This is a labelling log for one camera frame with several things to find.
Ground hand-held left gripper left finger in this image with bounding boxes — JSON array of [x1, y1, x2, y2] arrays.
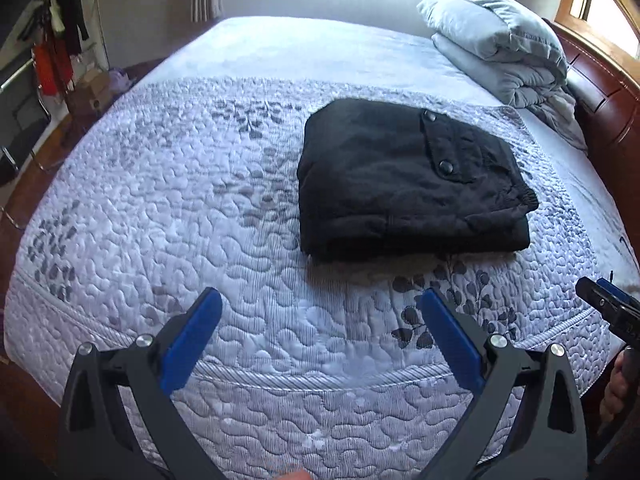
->
[[59, 287, 226, 480]]

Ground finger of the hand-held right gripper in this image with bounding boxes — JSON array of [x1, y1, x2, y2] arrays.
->
[[575, 277, 625, 333], [597, 275, 640, 312]]

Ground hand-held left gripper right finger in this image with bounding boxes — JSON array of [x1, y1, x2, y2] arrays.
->
[[420, 287, 588, 480]]

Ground black pants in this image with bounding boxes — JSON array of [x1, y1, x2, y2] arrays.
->
[[296, 98, 540, 264]]

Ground person's right hand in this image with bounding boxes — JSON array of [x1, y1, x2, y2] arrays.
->
[[599, 349, 632, 426]]

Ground white quilted bedspread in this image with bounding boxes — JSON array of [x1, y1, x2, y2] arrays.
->
[[4, 76, 613, 480]]

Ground wooden headboard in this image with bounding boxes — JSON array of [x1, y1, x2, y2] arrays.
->
[[542, 17, 640, 183]]

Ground pale folded blanket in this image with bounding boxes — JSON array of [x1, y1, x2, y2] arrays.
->
[[431, 34, 589, 152]]

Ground cardboard box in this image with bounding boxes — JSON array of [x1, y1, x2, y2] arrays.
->
[[66, 67, 117, 117]]

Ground wooden framed window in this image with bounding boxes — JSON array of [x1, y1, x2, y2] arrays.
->
[[554, 0, 640, 63]]

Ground grey folded comforter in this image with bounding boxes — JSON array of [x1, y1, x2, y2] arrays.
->
[[416, 0, 569, 83]]

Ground red hanging garment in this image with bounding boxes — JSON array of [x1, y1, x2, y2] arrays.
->
[[31, 35, 74, 97]]

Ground bed with pale sheet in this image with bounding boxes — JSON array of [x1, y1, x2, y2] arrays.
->
[[131, 15, 640, 291]]

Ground black hanging garment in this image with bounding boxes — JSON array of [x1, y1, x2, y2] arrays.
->
[[49, 0, 91, 57]]

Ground metal frame chair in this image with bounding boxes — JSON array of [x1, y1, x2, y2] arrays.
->
[[0, 55, 55, 187]]

